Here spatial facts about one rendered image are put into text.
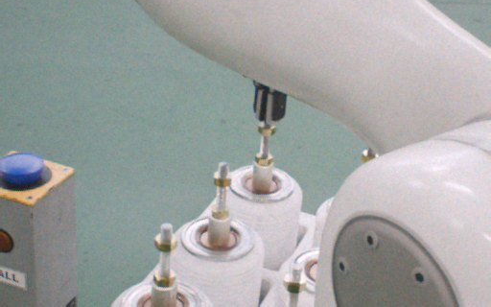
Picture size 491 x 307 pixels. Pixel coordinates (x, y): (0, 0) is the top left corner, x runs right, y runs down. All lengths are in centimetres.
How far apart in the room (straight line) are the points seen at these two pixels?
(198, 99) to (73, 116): 25
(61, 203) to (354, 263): 59
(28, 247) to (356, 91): 53
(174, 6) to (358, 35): 8
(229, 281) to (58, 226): 17
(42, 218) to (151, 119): 81
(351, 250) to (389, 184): 3
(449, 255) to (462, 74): 10
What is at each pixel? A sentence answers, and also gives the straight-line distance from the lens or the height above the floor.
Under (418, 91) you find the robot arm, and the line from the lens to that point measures 35.
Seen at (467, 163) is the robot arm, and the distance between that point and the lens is 28.
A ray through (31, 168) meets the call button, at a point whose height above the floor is 33.
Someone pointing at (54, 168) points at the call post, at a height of 31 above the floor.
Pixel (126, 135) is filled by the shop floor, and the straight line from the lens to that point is 156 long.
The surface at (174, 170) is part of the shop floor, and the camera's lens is 146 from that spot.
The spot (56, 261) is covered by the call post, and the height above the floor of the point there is 23.
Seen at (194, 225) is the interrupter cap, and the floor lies 25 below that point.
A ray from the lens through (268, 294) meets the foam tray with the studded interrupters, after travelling 92.
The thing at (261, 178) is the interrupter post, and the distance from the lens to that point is 95.
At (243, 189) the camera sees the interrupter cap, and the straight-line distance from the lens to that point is 95.
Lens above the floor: 76
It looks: 30 degrees down
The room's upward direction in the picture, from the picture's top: 7 degrees clockwise
